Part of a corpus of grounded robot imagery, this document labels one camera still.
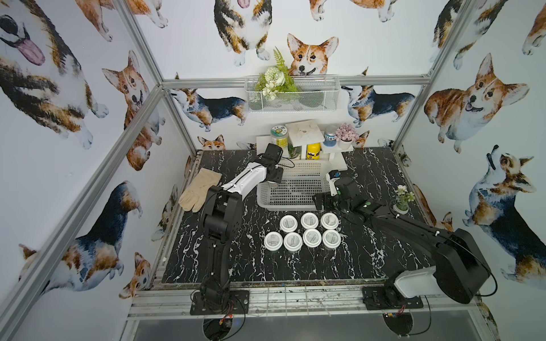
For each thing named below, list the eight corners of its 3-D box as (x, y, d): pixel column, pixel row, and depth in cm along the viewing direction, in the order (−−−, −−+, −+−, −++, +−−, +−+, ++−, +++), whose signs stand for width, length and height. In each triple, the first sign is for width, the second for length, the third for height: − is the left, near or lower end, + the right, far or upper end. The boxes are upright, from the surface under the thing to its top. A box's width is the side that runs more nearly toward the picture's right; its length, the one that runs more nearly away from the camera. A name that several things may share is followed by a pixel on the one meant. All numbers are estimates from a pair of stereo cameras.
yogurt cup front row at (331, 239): (322, 252, 87) (324, 246, 81) (320, 237, 91) (323, 229, 85) (338, 252, 87) (342, 245, 81) (336, 237, 91) (339, 229, 85)
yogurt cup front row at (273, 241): (265, 255, 87) (263, 248, 81) (266, 238, 91) (264, 231, 85) (282, 255, 87) (281, 248, 81) (282, 238, 91) (282, 231, 85)
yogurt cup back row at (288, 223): (287, 240, 91) (287, 232, 85) (278, 229, 94) (277, 221, 88) (299, 230, 93) (299, 222, 87) (289, 220, 96) (289, 212, 91)
